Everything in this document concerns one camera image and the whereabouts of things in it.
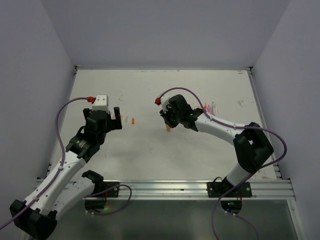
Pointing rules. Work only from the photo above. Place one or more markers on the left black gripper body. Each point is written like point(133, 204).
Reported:
point(111, 124)

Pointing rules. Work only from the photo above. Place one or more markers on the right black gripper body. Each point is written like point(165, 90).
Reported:
point(173, 118)

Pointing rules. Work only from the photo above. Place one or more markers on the orange highlighter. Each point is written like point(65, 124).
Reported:
point(168, 128)

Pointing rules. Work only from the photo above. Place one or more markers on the red slim pen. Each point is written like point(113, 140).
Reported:
point(206, 106)

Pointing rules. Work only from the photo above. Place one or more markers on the pink highlighter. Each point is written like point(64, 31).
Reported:
point(209, 109)

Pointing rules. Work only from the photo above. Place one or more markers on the blue white marker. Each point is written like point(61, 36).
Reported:
point(213, 108)

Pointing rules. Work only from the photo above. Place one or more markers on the yellow white marker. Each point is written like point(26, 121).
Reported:
point(216, 111)

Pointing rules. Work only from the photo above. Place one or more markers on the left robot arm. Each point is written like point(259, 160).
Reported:
point(37, 215)

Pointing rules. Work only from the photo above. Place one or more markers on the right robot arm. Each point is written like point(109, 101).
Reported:
point(251, 145)

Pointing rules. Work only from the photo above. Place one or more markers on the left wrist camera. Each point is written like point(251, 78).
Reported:
point(101, 103)

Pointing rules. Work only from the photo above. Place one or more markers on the left base bracket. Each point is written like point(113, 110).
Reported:
point(113, 191)

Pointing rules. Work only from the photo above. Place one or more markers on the base bracket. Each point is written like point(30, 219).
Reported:
point(217, 188)
point(113, 191)

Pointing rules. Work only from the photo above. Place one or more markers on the right base bracket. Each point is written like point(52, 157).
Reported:
point(217, 188)

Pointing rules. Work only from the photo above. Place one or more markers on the aluminium rail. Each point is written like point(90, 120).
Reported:
point(186, 190)

